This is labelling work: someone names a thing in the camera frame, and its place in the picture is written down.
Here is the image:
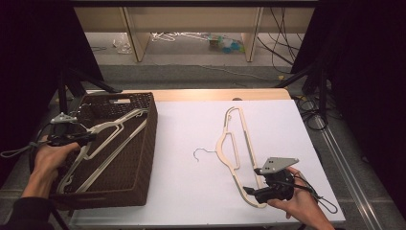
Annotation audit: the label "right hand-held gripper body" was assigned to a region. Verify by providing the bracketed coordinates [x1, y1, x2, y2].
[254, 156, 301, 206]

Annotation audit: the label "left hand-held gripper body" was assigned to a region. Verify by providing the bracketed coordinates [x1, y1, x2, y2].
[47, 112, 81, 149]

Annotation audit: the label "cream plastic clothes hanger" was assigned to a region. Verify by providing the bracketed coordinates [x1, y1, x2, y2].
[63, 109, 150, 194]
[192, 105, 268, 209]
[56, 107, 150, 195]

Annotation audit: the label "brown wicker basket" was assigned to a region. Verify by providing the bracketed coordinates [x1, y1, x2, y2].
[47, 92, 159, 212]

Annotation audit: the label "person's left hand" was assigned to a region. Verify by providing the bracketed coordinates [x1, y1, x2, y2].
[33, 135, 81, 180]

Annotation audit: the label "person's right hand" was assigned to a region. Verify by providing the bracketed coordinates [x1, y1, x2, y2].
[266, 168, 330, 225]

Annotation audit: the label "black tripod stand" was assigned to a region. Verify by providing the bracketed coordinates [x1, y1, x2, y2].
[56, 66, 124, 128]
[273, 62, 330, 123]

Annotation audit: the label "black curtain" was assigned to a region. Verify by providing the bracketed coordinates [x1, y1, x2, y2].
[290, 0, 406, 212]
[0, 0, 104, 186]

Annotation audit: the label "clear plastic bag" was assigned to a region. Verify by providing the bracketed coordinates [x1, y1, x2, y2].
[111, 33, 133, 55]

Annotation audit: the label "colourful plastic toys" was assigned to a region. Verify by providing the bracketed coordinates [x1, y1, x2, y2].
[207, 34, 245, 55]

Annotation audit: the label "beige wooden desk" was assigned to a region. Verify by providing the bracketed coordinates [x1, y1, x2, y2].
[73, 6, 316, 63]

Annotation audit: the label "right hand-held gripper cable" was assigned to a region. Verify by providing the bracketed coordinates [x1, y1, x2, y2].
[292, 172, 340, 215]

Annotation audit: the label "hand-held gripper cable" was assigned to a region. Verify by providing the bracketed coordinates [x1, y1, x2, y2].
[0, 122, 59, 174]
[292, 172, 340, 215]

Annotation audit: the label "left hand-held gripper cable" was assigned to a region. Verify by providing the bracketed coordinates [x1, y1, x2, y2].
[0, 122, 59, 174]

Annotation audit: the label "coiled black cable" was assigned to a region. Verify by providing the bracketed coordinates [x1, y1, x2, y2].
[294, 93, 330, 132]

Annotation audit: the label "thin floor cable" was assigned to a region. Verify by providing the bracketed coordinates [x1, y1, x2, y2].
[152, 61, 280, 82]

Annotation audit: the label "white wire hangers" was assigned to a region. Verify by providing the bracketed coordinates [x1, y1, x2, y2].
[149, 31, 209, 43]

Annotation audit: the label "hanging black cables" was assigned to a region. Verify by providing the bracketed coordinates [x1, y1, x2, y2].
[256, 7, 305, 75]

